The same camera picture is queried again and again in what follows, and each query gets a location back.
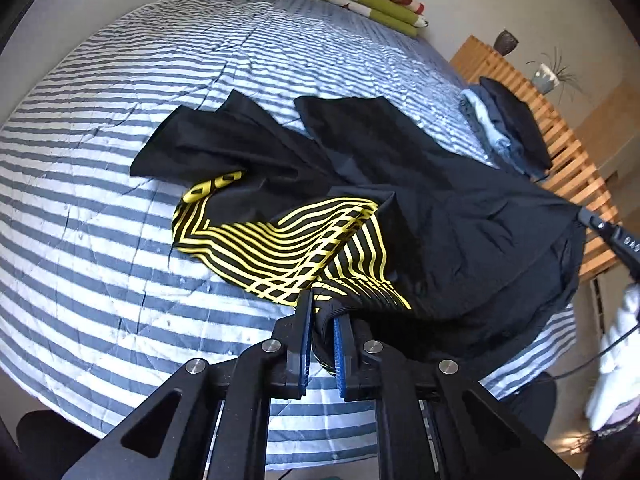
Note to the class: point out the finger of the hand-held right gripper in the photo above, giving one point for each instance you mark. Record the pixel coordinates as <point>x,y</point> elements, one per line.
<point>617,237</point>

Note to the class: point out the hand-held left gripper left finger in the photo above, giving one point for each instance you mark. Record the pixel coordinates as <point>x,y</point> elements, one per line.
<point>304,345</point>

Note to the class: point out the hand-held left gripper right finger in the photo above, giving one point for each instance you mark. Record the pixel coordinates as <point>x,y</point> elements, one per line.
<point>342,355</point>

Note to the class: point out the black pants with yellow stripes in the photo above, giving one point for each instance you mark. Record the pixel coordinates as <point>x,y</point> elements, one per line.
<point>440,210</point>

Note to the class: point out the person's right forearm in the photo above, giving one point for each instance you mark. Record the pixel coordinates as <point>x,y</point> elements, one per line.
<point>622,425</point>

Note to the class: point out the person's right hand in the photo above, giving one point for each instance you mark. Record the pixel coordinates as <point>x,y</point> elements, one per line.
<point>617,360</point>

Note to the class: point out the dark blue folded garment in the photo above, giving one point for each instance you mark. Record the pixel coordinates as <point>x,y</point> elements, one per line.
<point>532,172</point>

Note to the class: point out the light wooden cabinet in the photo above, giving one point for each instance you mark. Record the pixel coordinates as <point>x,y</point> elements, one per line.
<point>612,120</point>

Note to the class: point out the potted plant in white pot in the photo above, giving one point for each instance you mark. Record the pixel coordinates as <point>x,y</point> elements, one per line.
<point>545,77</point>

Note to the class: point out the light blue folded garment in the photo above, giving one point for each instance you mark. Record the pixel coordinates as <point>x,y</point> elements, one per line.
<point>487,117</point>

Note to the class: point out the person's right leg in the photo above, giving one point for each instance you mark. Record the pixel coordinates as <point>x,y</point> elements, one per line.
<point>532,410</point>

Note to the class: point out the person's leg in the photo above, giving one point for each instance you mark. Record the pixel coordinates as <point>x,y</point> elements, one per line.
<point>50,440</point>
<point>532,410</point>

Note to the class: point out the dark vase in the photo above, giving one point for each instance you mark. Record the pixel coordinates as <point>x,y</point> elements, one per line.
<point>506,42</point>

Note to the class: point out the person's left leg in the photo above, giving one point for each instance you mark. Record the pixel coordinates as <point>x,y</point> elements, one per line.
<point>50,440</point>

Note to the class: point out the blue white striped bed cover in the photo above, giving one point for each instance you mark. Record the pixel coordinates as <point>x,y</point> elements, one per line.
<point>125,110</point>

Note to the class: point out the wooden slatted bed frame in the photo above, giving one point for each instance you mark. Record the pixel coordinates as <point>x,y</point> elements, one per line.
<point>580,160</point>

